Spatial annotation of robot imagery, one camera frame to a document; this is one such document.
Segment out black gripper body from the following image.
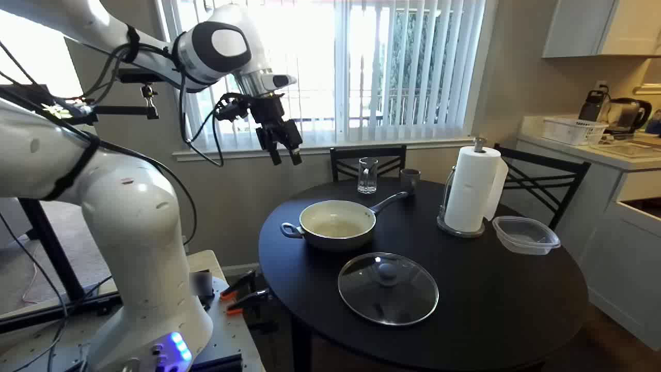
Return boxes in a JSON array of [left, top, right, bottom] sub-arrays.
[[250, 96, 303, 149]]

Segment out glass pan lid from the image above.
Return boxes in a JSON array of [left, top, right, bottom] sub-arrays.
[[338, 253, 441, 327]]

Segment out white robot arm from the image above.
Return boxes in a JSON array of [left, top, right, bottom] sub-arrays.
[[0, 0, 303, 372]]

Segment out robot base platform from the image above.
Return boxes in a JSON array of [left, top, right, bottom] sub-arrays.
[[0, 250, 264, 372]]

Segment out drinking glass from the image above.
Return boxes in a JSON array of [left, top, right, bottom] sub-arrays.
[[357, 158, 379, 194]]

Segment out black chair behind table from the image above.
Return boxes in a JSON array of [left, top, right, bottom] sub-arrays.
[[330, 146, 408, 183]]

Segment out white vertical window blinds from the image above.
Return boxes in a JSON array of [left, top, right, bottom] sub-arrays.
[[160, 0, 494, 149]]

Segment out black orange clamp tool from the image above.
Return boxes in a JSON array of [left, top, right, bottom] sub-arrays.
[[222, 271, 271, 316]]

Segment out paper towel holder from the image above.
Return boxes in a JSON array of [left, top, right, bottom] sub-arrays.
[[439, 144, 490, 238]]

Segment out paper towel roll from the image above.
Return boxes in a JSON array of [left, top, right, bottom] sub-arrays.
[[445, 148, 509, 233]]

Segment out clear plastic container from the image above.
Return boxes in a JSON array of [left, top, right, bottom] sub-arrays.
[[492, 216, 562, 256]]

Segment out black chair right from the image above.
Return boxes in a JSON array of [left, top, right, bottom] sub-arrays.
[[499, 146, 591, 227]]

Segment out round black table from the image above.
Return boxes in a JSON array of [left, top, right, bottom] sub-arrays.
[[258, 180, 590, 372]]

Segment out clear tray on counter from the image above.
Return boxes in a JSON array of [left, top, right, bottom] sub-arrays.
[[541, 119, 605, 148]]

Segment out dark appliance on counter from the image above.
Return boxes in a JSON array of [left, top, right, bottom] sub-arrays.
[[579, 84, 610, 122]]

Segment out white upper cabinet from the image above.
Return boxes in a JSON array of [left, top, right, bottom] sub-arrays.
[[543, 0, 661, 58]]

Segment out white kitchen counter cabinet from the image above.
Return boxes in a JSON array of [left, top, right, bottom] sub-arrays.
[[517, 117, 661, 352]]

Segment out electric kettle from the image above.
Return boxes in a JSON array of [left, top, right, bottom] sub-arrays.
[[605, 97, 654, 139]]

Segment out black metal stand frame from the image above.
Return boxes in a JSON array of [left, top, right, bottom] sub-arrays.
[[0, 84, 161, 336]]

